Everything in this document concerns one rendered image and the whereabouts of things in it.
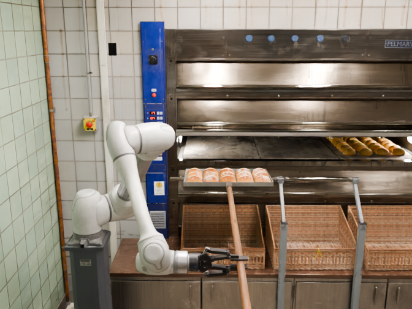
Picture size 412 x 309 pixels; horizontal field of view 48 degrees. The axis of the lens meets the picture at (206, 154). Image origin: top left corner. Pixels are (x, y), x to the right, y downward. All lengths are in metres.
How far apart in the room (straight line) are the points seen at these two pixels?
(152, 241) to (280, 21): 2.00
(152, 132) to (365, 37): 1.84
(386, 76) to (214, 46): 1.20
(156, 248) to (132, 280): 1.49
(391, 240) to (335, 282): 0.68
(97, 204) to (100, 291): 0.49
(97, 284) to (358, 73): 2.17
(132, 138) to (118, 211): 0.61
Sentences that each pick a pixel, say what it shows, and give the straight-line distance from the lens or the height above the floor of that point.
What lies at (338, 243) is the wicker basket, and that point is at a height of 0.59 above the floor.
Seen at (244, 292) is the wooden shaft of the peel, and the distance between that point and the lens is 1.72.
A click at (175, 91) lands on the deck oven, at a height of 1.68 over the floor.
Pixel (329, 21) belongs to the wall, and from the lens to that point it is 3.35.
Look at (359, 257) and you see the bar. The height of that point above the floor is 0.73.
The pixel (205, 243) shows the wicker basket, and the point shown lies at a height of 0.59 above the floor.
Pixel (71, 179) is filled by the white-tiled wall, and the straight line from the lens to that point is 3.58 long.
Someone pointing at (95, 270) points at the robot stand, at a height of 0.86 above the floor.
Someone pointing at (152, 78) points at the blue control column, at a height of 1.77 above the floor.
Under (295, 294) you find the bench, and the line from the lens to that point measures 3.23.
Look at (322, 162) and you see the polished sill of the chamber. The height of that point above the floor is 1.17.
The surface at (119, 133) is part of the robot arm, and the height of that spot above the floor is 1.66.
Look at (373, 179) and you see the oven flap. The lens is 3.63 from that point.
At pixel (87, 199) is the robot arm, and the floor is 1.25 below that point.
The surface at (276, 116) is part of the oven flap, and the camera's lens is 3.33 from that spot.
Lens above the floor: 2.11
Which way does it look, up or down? 15 degrees down
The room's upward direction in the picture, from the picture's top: straight up
